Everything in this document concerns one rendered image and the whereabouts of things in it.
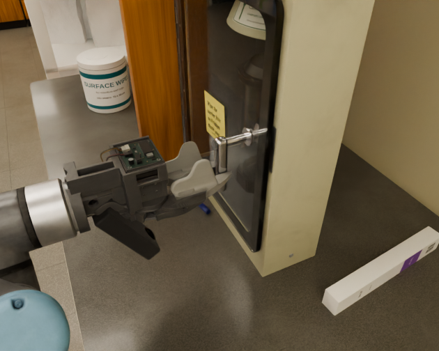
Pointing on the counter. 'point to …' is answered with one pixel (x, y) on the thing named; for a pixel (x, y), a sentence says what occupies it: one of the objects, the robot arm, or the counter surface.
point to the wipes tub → (104, 79)
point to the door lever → (220, 149)
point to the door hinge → (179, 66)
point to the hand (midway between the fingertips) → (219, 175)
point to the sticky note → (214, 116)
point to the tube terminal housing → (308, 125)
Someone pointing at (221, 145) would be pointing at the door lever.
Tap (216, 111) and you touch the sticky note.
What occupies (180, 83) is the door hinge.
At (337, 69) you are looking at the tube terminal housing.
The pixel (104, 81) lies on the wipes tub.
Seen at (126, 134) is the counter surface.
